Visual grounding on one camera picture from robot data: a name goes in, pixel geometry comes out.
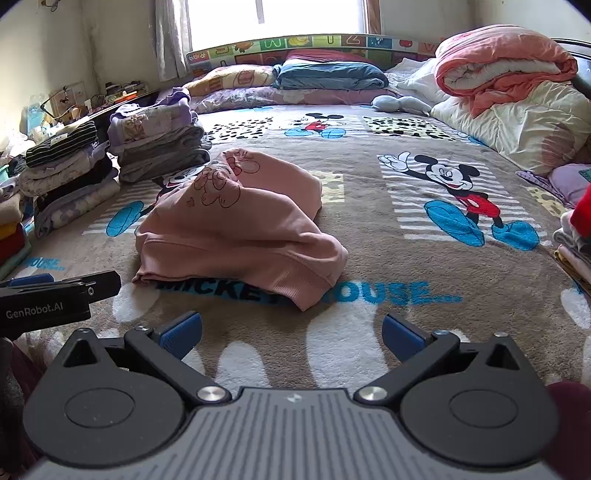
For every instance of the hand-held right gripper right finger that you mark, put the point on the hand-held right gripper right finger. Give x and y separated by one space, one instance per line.
404 337

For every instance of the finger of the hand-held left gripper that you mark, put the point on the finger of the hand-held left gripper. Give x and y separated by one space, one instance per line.
27 279
104 282

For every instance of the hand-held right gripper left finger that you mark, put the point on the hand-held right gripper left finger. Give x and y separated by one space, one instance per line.
181 334

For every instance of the pink sweatshirt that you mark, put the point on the pink sweatshirt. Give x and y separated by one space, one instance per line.
240 230

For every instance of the clothes pile with red garment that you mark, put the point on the clothes pile with red garment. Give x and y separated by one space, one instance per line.
11 221

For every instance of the folded clothes stack striped top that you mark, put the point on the folded clothes stack striped top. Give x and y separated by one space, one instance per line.
69 175

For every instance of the folded clothes stack purple top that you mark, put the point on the folded clothes stack purple top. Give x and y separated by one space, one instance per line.
157 138

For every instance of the folded clothes pile right edge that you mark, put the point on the folded clothes pile right edge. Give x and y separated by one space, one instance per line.
575 244

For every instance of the cartoon mouse printed blanket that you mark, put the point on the cartoon mouse printed blanket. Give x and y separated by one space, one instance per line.
415 258

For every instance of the cluttered dark desk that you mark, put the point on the cluttered dark desk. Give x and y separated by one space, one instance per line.
92 104

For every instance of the person's maroon clothing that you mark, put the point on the person's maroon clothing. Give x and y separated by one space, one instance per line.
572 420

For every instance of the small purple cushion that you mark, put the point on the small purple cushion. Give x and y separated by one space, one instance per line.
565 182

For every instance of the grey-blue plush toy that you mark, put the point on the grey-blue plush toy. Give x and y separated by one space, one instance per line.
399 104

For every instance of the yellow printed pillow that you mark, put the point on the yellow printed pillow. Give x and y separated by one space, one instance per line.
231 78

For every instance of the cream quilt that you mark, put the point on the cream quilt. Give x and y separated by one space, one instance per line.
531 124

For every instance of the white lace curtain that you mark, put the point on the white lace curtain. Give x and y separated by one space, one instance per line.
171 37

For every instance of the white pillow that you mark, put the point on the white pillow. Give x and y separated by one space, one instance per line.
415 78

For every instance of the purple printed pillow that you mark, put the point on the purple printed pillow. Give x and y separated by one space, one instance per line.
286 98

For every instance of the blue folded pillow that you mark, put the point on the blue folded pillow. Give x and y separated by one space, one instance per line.
330 74

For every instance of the pink rolled quilt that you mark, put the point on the pink rolled quilt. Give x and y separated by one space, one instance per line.
503 64

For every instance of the dark red pillow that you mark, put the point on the dark red pillow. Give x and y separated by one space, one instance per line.
323 55

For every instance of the colourful alphabet headboard mat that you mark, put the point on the colourful alphabet headboard mat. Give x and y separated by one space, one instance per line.
323 42

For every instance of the bright window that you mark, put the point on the bright window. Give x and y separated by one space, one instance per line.
277 18

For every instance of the brown curtain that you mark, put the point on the brown curtain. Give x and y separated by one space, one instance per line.
375 16

